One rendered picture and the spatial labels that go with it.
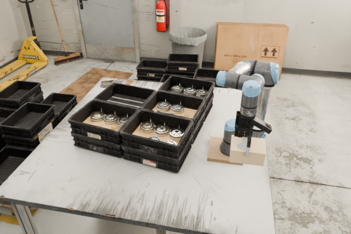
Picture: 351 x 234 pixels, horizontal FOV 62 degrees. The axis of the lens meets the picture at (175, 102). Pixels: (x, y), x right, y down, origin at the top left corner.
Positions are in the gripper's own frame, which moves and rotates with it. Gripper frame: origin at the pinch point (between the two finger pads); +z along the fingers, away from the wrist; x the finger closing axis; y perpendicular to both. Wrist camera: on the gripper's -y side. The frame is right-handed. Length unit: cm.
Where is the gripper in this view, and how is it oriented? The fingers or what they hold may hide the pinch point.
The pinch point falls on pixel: (247, 147)
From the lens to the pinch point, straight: 149.1
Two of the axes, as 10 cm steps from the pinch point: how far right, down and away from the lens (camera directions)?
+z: 0.1, 8.6, 5.1
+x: -1.9, 5.1, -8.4
